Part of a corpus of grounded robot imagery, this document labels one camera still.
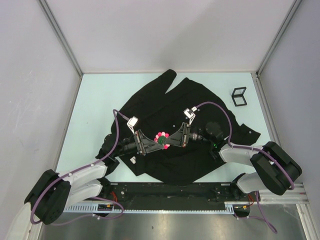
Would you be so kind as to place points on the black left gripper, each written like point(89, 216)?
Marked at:
point(146, 145)

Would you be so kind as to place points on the white shirt label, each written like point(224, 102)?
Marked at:
point(133, 160)

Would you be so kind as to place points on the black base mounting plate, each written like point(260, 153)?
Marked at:
point(211, 191)

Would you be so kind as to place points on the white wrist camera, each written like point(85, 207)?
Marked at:
point(190, 114)
point(131, 123)

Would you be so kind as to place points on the black open display box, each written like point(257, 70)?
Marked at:
point(238, 96)

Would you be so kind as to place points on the white slotted cable duct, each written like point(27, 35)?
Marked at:
point(96, 207)

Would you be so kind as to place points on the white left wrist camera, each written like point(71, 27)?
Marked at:
point(131, 123)

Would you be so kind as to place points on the black button-up shirt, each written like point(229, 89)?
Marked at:
point(160, 107)

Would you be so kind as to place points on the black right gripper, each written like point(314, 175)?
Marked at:
point(179, 138)

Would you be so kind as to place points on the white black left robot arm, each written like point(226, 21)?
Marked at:
point(54, 191)

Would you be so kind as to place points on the pink flower plush brooch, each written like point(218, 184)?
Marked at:
point(160, 138)

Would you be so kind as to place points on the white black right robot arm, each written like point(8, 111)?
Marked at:
point(275, 170)

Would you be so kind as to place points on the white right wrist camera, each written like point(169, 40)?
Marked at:
point(190, 114)

